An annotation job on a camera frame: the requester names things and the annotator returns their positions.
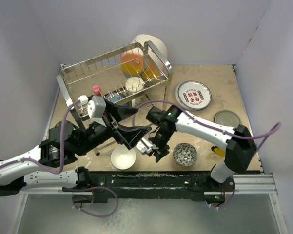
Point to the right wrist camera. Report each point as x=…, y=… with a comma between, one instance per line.
x=144, y=146

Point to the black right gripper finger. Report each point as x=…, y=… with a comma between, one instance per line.
x=158, y=155
x=164, y=151

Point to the pink plastic cup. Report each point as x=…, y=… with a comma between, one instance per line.
x=96, y=90

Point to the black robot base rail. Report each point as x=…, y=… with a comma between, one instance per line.
x=87, y=180

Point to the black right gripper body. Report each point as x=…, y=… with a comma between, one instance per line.
x=161, y=138

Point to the white plate with red characters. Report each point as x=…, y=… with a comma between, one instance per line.
x=193, y=95

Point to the yellow translucent mug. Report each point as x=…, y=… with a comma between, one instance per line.
x=218, y=151

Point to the grey green small plate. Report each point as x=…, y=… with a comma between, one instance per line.
x=227, y=118

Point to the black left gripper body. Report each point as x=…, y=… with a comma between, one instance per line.
x=103, y=130

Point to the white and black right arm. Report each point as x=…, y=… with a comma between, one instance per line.
x=237, y=142

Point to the stainless steel dish rack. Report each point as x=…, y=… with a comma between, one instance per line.
x=104, y=70

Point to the yellow plastic dish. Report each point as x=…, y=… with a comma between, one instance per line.
x=150, y=73

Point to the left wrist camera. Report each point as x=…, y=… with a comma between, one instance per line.
x=95, y=106

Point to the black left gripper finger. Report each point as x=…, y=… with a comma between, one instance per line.
x=117, y=112
x=130, y=136

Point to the aluminium frame rail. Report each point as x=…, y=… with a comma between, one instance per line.
x=256, y=185

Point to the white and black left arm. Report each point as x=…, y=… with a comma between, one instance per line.
x=43, y=165

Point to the dark blue ceramic bowl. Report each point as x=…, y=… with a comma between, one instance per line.
x=114, y=97

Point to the black white patterned bowl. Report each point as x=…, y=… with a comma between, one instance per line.
x=185, y=154

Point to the cream mug in rack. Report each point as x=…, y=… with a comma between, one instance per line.
x=134, y=85

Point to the plain white bowl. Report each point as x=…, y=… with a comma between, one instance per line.
x=122, y=158

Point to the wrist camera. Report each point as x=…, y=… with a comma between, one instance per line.
x=95, y=106
x=144, y=146

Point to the large cream bowl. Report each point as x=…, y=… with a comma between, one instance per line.
x=142, y=38

